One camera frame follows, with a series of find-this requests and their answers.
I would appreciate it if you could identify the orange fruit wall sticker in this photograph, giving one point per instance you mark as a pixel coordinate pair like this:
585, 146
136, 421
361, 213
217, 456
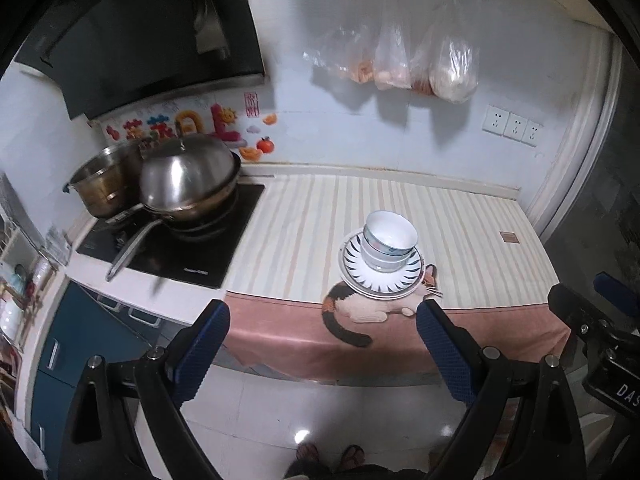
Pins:
265, 144

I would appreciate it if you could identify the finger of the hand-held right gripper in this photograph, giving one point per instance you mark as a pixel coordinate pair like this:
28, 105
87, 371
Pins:
617, 287
575, 310

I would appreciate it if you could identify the black range hood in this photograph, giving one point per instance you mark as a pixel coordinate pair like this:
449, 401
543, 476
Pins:
150, 35

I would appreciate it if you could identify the blue kitchen cabinet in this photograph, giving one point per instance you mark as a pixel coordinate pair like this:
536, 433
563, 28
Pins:
75, 340

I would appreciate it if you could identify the tall clear plastic bag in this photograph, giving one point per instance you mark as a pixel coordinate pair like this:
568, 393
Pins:
392, 50

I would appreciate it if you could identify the white drawer front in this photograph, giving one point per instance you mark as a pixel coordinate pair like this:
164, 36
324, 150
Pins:
130, 312

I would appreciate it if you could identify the red stamp wall sticker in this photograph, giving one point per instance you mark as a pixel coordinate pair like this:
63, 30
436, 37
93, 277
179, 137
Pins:
250, 104

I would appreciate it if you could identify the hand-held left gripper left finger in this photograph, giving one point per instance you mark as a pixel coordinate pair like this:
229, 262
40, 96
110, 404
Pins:
200, 350

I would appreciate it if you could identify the white bowl with blue pattern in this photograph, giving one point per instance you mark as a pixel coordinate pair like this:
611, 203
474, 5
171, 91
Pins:
370, 250

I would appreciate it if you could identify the striped tablecloth with cat print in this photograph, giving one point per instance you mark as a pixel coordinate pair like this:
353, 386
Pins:
300, 220

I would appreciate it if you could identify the white wall socket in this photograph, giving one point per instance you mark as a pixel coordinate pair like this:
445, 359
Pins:
532, 133
496, 120
515, 127

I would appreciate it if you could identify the white plate with blue leaves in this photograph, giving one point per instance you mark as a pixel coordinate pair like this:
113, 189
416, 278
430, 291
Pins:
395, 282

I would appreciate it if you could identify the person's left foot in sandal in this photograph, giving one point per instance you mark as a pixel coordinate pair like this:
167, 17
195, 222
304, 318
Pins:
306, 452

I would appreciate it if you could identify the cut orange wall sticker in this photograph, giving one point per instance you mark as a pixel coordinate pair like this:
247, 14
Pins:
249, 153

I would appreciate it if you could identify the white bowl with dark rim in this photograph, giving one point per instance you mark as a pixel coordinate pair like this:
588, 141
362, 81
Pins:
390, 230

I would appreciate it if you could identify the white plate with pink flowers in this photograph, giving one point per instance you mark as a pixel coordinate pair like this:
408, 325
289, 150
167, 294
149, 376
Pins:
380, 296

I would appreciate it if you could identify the plastic bag with pale food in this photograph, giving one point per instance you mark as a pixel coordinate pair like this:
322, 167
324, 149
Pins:
455, 70

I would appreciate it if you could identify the white storage shelf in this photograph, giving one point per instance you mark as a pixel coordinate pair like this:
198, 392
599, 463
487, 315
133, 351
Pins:
20, 280

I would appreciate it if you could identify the person's right foot in sandal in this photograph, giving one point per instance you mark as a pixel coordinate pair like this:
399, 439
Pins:
352, 456

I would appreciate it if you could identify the plastic bag with orange food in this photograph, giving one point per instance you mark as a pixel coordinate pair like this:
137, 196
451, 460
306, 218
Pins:
345, 55

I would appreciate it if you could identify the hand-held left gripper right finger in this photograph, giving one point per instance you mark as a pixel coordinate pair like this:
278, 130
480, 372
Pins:
440, 345

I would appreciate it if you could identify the steel stock pot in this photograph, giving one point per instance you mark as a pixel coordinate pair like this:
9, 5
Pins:
105, 185

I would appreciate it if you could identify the colourful letters wall sticker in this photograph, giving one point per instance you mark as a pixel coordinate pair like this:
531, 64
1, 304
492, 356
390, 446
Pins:
220, 122

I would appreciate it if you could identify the black induction cooktop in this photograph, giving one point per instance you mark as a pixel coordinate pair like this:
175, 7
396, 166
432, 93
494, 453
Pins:
200, 255

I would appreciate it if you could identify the person's foot in sandal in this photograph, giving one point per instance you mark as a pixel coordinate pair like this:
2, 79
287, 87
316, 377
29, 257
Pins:
352, 456
306, 452

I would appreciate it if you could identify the orange slice wall sticker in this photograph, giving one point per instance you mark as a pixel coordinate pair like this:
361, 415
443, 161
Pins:
270, 119

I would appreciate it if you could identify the white door frame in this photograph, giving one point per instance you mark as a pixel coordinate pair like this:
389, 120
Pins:
585, 135

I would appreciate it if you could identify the steel wok lid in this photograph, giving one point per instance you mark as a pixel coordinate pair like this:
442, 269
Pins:
185, 170

